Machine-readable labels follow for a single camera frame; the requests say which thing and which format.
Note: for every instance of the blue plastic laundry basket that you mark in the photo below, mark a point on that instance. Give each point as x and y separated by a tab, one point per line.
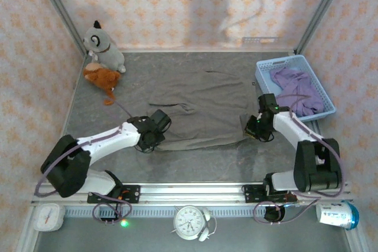
313	75

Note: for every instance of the aluminium mounting rail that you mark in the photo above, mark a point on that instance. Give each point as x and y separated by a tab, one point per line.
192	193

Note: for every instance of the white blue canister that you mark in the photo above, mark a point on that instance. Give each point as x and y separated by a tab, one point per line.
333	215

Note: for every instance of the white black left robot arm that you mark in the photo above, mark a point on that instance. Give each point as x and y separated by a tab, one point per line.
103	142

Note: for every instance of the white round alarm clock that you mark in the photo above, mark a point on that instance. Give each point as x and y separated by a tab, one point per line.
189	222

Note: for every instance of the purple shirt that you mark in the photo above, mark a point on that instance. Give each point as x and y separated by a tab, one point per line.
298	86

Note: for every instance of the green indicator light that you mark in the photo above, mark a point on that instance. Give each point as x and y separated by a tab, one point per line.
124	223

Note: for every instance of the aluminium table side rail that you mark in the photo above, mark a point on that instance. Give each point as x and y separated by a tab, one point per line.
295	58

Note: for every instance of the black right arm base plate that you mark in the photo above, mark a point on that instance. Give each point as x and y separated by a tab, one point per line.
251	194

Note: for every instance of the aluminium frame post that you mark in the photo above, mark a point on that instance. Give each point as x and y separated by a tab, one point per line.
325	4
59	4

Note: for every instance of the white square clock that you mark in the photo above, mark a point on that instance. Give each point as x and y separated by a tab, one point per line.
48	218

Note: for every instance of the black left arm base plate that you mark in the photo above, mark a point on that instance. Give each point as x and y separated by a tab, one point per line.
133	194

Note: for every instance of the brown plush animal toy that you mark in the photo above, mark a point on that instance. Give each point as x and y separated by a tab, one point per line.
102	78

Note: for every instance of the grey plush cat toy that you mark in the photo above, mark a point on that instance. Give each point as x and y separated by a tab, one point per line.
106	51

